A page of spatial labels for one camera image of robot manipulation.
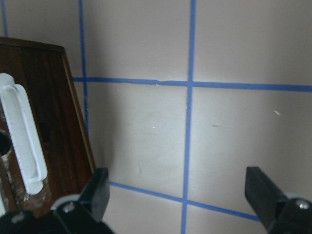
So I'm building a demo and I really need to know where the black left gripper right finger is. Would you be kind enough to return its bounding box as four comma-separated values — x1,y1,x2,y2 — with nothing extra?
245,166,288,229

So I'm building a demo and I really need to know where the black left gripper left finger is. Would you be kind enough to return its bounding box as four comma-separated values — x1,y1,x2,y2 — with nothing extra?
78,168,110,222

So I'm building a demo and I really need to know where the dark wooden drawer front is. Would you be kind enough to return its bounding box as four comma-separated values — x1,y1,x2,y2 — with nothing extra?
0,37,95,216

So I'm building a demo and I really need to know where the white drawer handle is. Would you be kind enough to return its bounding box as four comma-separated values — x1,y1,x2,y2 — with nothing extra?
0,73,48,195

